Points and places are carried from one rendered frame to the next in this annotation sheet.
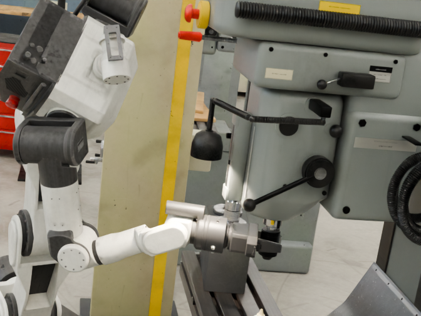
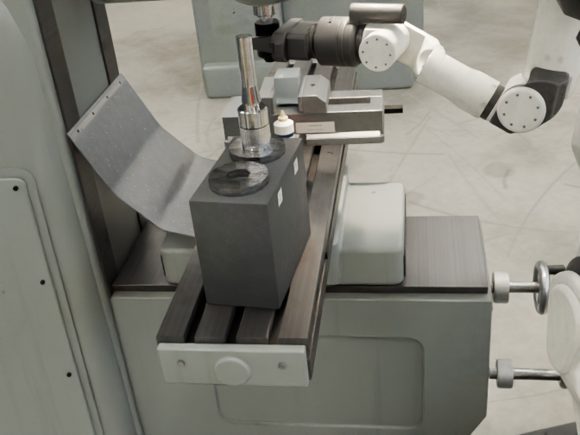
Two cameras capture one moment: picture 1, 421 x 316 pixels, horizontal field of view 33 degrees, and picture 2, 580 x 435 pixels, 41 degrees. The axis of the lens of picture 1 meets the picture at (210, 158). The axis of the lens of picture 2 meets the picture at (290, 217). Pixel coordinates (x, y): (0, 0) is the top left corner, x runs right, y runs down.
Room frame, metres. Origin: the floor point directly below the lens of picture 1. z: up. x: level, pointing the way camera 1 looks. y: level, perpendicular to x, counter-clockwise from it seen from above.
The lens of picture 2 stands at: (2.93, 0.39, 1.68)
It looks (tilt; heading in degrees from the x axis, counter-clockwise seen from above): 30 degrees down; 203
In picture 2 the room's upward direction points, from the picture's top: 6 degrees counter-clockwise
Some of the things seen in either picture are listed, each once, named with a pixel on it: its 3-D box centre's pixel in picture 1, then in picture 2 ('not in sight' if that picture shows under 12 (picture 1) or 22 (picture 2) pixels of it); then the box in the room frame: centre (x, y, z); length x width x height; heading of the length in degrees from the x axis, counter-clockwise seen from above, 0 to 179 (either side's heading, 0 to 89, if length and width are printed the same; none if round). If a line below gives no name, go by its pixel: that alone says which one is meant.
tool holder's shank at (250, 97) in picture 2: not in sight; (248, 72); (1.91, -0.08, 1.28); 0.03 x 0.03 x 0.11
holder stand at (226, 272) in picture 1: (225, 246); (255, 215); (1.96, -0.08, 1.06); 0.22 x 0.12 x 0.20; 6
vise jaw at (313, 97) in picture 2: not in sight; (314, 93); (1.43, -0.15, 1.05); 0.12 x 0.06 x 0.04; 13
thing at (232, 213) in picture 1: (232, 212); (255, 129); (1.91, -0.08, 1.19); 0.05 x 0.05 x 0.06
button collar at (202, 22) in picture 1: (202, 14); not in sight; (1.56, 0.06, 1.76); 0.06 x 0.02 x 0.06; 12
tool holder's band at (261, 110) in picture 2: (233, 201); (252, 110); (1.91, -0.08, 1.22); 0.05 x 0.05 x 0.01
